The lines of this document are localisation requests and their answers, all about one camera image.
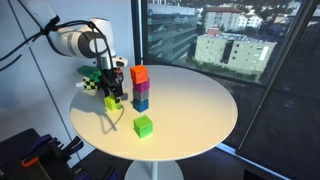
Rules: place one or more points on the blue block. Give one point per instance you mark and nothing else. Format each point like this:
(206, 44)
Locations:
(140, 105)

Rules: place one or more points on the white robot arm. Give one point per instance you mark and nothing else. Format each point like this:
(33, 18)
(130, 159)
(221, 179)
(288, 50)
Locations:
(80, 40)

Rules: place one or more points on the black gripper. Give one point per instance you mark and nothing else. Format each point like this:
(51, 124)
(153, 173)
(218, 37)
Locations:
(111, 79)

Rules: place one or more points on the beige building outside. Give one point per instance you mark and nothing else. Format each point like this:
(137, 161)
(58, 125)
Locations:
(236, 51)

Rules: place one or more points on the magenta block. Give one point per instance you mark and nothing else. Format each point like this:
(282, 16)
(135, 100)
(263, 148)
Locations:
(141, 85)

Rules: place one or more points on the orange block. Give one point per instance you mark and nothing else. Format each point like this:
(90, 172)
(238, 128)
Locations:
(139, 73)

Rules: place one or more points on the white red-roofed building outside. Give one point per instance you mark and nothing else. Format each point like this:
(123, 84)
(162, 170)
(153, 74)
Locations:
(230, 18)

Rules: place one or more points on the black tool case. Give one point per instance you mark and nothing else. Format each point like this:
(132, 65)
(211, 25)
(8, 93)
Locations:
(16, 156)

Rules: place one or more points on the green block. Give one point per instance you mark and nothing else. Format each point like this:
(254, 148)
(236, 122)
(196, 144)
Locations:
(143, 126)

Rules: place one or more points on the yellow block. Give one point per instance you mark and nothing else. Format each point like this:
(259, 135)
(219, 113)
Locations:
(111, 105)

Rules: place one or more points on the white table pedestal base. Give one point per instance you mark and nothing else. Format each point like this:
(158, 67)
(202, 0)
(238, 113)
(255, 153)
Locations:
(154, 171)

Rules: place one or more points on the glass office building outside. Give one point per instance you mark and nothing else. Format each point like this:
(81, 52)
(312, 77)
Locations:
(170, 30)

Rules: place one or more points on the gray block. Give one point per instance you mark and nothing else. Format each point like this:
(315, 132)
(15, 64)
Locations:
(140, 95)

